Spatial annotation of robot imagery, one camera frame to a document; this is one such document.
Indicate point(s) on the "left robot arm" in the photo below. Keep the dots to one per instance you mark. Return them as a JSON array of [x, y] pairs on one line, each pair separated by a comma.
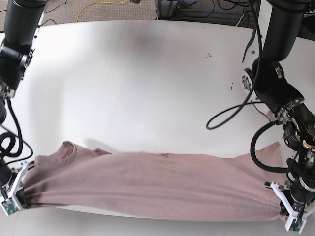
[[276, 24]]

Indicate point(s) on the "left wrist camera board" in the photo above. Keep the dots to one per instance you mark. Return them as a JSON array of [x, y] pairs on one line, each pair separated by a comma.
[[294, 224]]

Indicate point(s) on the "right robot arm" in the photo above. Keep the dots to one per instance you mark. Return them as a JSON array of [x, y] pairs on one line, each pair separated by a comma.
[[22, 22]]

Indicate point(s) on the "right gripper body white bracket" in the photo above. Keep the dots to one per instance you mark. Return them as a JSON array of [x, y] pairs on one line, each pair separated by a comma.
[[15, 184]]

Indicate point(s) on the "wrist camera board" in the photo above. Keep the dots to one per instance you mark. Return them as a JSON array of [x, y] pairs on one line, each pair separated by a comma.
[[9, 207], [294, 224]]

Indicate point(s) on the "mauve t-shirt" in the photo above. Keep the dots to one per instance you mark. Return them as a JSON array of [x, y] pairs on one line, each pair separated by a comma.
[[218, 182]]

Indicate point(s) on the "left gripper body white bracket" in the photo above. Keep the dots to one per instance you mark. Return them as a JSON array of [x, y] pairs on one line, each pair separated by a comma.
[[295, 213]]

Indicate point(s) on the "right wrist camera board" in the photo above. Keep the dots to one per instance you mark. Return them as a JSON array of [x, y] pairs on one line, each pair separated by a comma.
[[9, 207]]

